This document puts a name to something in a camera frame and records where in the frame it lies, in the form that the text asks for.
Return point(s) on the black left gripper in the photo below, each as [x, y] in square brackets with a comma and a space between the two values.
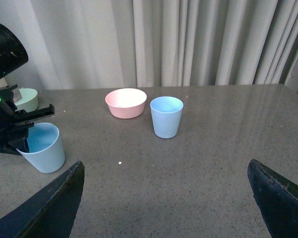
[15, 125]

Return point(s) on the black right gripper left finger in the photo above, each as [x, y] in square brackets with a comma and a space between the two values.
[51, 212]

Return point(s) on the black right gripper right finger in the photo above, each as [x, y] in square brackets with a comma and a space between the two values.
[277, 199]

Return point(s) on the light blue cup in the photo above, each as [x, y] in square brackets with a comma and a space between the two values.
[46, 151]
[166, 114]

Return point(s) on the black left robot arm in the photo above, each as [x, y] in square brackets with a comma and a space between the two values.
[12, 54]

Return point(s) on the green bowl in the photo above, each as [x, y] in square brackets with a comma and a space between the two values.
[29, 100]

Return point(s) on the grey curtain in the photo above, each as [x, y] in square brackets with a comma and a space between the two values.
[82, 44]

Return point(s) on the pink bowl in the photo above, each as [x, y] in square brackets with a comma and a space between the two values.
[126, 103]

